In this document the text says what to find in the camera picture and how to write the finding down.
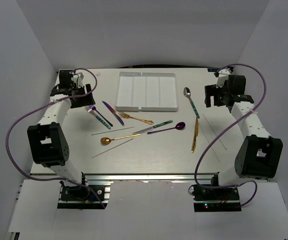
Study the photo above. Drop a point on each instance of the silver fork teal handle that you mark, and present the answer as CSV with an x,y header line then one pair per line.
x,y
91,111

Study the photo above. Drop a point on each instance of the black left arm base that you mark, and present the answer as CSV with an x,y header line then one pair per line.
x,y
80,198

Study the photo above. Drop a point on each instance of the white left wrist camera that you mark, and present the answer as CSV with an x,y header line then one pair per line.
x,y
78,79

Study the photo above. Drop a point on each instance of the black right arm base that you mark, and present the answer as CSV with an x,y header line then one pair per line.
x,y
215,200

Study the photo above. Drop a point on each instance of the gold knife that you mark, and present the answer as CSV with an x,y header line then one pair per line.
x,y
196,130

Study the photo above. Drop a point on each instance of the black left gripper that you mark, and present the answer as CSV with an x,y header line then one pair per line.
x,y
87,100

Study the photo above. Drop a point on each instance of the gold ornate fork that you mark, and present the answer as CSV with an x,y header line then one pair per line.
x,y
127,116

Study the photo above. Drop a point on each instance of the gold spoon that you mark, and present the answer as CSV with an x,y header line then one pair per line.
x,y
105,140

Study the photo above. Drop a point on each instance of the silver knife teal handle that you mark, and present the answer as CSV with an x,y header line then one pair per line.
x,y
153,127

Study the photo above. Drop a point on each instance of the white divided cutlery tray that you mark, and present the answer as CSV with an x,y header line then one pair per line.
x,y
147,91

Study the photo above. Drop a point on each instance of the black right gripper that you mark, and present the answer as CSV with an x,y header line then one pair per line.
x,y
212,90

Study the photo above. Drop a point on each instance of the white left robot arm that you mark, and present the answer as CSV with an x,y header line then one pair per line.
x,y
48,144

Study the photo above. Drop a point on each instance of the purple iridescent knife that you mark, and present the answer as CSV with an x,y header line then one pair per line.
x,y
113,113

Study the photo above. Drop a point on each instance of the purple iridescent spoon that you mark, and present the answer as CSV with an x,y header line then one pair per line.
x,y
179,126

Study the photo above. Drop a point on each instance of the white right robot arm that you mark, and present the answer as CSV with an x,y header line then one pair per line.
x,y
259,154

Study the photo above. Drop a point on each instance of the silver spoon teal handle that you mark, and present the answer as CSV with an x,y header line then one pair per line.
x,y
187,94

